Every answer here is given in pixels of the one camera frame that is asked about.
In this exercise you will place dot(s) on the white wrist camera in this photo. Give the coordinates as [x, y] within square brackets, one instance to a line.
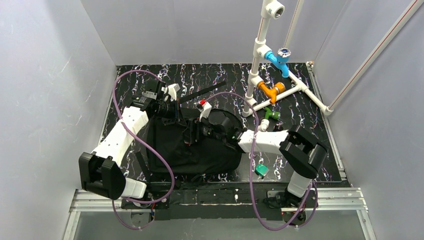
[170, 92]
[205, 108]

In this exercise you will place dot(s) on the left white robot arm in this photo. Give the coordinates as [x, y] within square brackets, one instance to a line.
[99, 169]

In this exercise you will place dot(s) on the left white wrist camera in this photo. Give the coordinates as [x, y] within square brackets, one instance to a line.
[170, 92]

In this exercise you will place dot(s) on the orange plastic pipe fitting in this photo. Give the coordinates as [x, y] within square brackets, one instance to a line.
[273, 92]

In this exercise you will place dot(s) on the blue plastic faucet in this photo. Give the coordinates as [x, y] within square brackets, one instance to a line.
[279, 60]

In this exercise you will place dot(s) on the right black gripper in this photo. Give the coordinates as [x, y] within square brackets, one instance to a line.
[193, 129]

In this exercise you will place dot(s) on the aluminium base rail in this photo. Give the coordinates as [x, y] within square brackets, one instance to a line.
[227, 200]

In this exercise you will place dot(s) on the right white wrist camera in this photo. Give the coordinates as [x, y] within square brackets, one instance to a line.
[205, 108]

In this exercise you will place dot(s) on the white PVC pipe frame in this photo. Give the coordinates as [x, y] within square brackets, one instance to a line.
[258, 94]

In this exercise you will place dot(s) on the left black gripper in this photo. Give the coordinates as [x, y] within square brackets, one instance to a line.
[178, 110]

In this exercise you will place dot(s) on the green white pipe fitting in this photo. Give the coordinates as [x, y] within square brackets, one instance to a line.
[265, 121]

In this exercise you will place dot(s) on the teal eraser block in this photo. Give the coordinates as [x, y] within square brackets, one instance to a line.
[261, 170]

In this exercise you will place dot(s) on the black student backpack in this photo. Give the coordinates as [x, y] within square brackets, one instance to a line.
[193, 160]

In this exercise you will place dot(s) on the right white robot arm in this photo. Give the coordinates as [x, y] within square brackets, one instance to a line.
[304, 152]

